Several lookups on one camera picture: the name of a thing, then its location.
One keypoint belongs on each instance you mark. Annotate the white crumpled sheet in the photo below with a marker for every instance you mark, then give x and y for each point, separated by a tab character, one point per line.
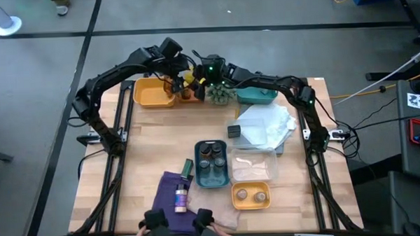
276	124

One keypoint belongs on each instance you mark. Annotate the small yellow plastic bin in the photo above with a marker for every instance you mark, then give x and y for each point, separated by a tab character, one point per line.
251	205

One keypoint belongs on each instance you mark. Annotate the brown translucent object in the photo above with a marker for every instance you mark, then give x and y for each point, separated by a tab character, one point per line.
167	88

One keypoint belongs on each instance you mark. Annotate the dark teal plastic bin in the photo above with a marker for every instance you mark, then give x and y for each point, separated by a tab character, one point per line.
212	177

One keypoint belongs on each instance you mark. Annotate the white printed sticker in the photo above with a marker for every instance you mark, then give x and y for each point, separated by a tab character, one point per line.
419	102

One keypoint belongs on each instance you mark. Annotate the small black box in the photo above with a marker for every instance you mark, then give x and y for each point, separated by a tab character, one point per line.
234	131

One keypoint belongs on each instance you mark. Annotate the large yellow plastic bin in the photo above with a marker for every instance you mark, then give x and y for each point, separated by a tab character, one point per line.
151	93

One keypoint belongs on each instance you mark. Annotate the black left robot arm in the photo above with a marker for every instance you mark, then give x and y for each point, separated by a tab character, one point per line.
110	73

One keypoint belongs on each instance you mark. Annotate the grey mat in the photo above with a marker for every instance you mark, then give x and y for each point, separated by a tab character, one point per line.
280	150

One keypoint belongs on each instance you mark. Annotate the beige cloth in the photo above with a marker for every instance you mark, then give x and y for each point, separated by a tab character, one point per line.
220	208

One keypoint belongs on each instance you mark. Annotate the green succulent plant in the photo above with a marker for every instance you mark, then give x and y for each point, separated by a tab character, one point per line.
220	94

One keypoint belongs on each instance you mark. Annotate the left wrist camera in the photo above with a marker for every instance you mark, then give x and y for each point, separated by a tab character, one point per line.
170	47

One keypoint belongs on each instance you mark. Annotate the green label spice bottle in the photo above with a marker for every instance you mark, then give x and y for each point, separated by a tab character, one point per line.
217	148

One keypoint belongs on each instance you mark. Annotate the purple cloth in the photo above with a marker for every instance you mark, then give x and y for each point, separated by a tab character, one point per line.
165	193

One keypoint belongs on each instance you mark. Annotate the white mounting bracket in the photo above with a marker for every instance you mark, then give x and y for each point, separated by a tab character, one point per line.
306	134

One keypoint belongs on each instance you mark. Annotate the green box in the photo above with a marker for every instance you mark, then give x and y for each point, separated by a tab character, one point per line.
187	169

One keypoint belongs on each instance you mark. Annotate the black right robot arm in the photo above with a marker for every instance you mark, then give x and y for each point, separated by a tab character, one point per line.
265	82

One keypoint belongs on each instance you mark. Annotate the glass jar dark lid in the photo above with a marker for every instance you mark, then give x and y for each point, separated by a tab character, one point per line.
204	163
219	162

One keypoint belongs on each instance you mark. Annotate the yellow-capped spice bottle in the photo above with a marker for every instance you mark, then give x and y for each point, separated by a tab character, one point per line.
189	77
185	93

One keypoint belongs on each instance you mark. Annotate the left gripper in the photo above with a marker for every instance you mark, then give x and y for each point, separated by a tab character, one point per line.
171	67

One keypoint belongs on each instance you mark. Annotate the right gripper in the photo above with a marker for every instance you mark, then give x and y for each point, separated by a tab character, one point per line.
201	84

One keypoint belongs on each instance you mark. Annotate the thin yellow stick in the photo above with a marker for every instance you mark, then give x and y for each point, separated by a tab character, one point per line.
236	113

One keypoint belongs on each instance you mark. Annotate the pole stand white base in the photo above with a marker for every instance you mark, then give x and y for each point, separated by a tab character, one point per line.
7	27

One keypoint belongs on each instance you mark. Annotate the person's foot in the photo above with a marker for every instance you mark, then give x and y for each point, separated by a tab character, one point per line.
62	9

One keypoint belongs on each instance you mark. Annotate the clear plastic container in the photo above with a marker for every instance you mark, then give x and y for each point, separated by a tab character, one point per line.
253	164

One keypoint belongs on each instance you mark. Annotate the black aluminium table frame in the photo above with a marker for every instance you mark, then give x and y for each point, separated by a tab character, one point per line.
126	86

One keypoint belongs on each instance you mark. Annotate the small orange plastic bin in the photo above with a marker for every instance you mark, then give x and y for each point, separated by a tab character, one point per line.
192	100

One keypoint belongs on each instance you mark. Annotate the white rod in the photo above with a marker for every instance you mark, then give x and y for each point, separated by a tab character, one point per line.
397	71

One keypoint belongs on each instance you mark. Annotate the black floor stand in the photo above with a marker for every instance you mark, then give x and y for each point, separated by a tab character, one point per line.
411	9

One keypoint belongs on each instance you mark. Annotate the light teal plastic bin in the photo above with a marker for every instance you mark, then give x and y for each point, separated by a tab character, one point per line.
256	97

